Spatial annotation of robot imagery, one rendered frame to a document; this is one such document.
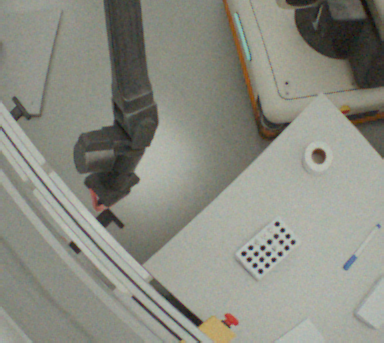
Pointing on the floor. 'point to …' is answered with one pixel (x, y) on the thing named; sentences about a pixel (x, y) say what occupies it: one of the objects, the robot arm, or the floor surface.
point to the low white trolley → (217, 220)
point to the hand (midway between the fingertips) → (99, 205)
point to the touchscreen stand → (26, 56)
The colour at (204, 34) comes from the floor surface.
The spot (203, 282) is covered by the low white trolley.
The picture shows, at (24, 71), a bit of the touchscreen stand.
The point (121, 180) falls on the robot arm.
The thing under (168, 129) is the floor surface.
